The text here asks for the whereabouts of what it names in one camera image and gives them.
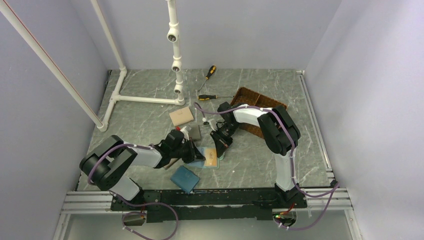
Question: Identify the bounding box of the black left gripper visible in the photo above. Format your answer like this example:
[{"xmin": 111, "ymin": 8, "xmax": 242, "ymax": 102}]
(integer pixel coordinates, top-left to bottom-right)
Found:
[{"xmin": 171, "ymin": 137, "xmax": 206, "ymax": 164}]

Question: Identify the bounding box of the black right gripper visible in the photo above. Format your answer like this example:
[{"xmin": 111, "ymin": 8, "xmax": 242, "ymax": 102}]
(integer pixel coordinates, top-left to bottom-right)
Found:
[{"xmin": 209, "ymin": 123, "xmax": 242, "ymax": 158}]

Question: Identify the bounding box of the gold VIP credit card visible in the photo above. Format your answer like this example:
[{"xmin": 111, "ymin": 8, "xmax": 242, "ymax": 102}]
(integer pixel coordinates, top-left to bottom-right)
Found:
[{"xmin": 203, "ymin": 147, "xmax": 218, "ymax": 168}]

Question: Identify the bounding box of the green card holder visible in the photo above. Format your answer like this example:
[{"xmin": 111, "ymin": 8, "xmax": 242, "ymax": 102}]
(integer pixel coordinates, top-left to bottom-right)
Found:
[{"xmin": 186, "ymin": 147, "xmax": 225, "ymax": 169}]

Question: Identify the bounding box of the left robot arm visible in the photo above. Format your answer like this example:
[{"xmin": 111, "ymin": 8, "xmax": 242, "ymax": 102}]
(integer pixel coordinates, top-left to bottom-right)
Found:
[{"xmin": 79, "ymin": 129, "xmax": 206, "ymax": 210}]

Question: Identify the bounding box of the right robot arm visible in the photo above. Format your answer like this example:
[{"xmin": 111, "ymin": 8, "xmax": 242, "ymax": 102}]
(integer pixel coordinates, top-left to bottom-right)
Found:
[{"xmin": 210, "ymin": 102, "xmax": 301, "ymax": 208}]

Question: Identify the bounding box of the beige card holder near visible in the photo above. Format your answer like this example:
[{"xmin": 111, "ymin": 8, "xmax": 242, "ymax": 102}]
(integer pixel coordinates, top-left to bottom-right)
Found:
[{"xmin": 163, "ymin": 158, "xmax": 180, "ymax": 170}]

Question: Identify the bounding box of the beige card holder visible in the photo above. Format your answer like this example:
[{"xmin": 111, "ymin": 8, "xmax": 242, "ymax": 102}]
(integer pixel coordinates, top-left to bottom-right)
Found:
[
  {"xmin": 169, "ymin": 106, "xmax": 194, "ymax": 127},
  {"xmin": 163, "ymin": 158, "xmax": 180, "ymax": 170}
]

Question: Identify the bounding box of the grey card holder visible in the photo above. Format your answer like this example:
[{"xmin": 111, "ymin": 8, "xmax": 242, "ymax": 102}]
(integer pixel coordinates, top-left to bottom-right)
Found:
[{"xmin": 188, "ymin": 124, "xmax": 202, "ymax": 142}]

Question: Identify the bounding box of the blue card holder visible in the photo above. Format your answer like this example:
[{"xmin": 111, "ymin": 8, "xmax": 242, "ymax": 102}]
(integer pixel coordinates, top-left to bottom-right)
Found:
[{"xmin": 170, "ymin": 165, "xmax": 200, "ymax": 194}]

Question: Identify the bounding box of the beige card holder far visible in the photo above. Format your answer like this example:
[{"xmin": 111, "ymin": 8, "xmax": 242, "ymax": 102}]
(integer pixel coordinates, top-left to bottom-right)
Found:
[{"xmin": 169, "ymin": 106, "xmax": 194, "ymax": 127}]

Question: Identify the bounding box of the black yellow screwdriver near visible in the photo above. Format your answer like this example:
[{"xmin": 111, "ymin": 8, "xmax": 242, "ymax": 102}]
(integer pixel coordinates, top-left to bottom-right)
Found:
[{"xmin": 197, "ymin": 94, "xmax": 233, "ymax": 101}]

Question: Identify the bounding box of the black yellow screwdriver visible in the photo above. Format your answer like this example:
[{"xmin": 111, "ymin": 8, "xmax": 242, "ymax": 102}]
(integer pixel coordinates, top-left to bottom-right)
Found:
[
  {"xmin": 197, "ymin": 65, "xmax": 217, "ymax": 92},
  {"xmin": 197, "ymin": 94, "xmax": 233, "ymax": 101}
]

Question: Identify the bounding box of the brown woven divided basket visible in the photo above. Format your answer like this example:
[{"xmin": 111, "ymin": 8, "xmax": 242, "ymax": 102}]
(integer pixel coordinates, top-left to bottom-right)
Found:
[{"xmin": 230, "ymin": 87, "xmax": 288, "ymax": 139}]

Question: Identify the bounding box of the black yellow screwdriver far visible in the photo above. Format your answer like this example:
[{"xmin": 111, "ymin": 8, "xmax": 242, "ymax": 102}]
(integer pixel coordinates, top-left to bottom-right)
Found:
[{"xmin": 197, "ymin": 65, "xmax": 217, "ymax": 92}]

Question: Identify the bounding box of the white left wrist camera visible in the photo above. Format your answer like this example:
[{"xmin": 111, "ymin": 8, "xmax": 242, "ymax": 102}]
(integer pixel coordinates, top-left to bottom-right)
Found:
[{"xmin": 175, "ymin": 125, "xmax": 192, "ymax": 140}]

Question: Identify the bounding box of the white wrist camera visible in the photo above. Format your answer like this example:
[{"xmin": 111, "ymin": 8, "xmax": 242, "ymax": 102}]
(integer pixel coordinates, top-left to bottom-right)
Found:
[
  {"xmin": 175, "ymin": 125, "xmax": 192, "ymax": 140},
  {"xmin": 202, "ymin": 116, "xmax": 213, "ymax": 126}
]

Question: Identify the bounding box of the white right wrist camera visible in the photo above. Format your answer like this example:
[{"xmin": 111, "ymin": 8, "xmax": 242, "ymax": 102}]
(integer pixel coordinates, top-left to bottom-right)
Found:
[{"xmin": 202, "ymin": 116, "xmax": 213, "ymax": 126}]

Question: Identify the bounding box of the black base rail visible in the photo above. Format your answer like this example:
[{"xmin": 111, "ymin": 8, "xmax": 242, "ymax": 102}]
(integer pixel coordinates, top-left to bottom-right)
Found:
[{"xmin": 110, "ymin": 186, "xmax": 308, "ymax": 223}]

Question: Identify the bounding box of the aluminium front rail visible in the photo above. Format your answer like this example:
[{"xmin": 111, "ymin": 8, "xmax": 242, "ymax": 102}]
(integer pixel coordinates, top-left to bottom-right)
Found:
[{"xmin": 61, "ymin": 191, "xmax": 113, "ymax": 214}]

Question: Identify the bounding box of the white PVC pipe frame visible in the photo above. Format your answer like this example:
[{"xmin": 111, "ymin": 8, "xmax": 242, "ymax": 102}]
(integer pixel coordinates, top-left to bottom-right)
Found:
[{"xmin": 0, "ymin": 0, "xmax": 185, "ymax": 132}]

